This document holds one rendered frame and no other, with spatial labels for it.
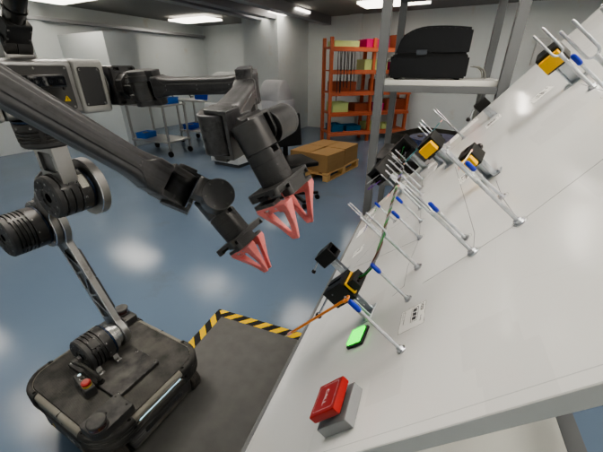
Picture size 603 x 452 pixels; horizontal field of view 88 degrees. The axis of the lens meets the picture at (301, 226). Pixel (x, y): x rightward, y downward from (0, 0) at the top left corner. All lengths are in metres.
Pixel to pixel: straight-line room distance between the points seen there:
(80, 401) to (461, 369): 1.61
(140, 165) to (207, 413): 1.43
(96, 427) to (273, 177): 1.26
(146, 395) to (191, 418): 0.28
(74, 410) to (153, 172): 1.31
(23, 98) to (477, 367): 0.63
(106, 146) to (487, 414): 0.59
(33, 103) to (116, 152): 0.11
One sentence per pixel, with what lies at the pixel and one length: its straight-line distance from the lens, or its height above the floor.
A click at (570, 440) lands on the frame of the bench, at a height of 0.80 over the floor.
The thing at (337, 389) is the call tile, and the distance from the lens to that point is 0.46.
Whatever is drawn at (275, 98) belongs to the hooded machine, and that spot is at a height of 0.95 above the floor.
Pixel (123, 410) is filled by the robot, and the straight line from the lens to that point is 1.61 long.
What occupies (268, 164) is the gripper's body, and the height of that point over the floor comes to 1.37.
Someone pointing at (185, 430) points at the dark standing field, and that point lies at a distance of 1.82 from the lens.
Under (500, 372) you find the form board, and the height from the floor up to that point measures 1.26.
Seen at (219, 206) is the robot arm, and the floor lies 1.28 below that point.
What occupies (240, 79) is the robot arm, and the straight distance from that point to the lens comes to 0.89.
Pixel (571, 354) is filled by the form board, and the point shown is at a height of 1.30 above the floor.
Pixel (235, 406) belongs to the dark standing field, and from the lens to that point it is 1.82.
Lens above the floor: 1.50
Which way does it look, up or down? 27 degrees down
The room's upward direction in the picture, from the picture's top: straight up
